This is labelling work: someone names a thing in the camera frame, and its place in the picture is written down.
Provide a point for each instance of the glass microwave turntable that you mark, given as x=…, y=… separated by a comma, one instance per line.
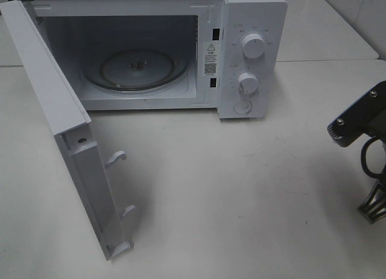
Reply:
x=135, y=69

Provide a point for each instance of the white microwave door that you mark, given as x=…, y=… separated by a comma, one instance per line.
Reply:
x=70, y=126

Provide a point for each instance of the white microwave knob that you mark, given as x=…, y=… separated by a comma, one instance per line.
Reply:
x=253, y=45
x=248, y=83

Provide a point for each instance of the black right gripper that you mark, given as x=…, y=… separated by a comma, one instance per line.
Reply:
x=373, y=208

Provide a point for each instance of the white microwave oven body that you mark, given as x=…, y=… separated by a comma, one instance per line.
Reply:
x=77, y=30

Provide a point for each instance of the round door release button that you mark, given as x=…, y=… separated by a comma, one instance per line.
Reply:
x=242, y=107

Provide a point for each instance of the white warning label sticker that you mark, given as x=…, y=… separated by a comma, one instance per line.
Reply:
x=211, y=52

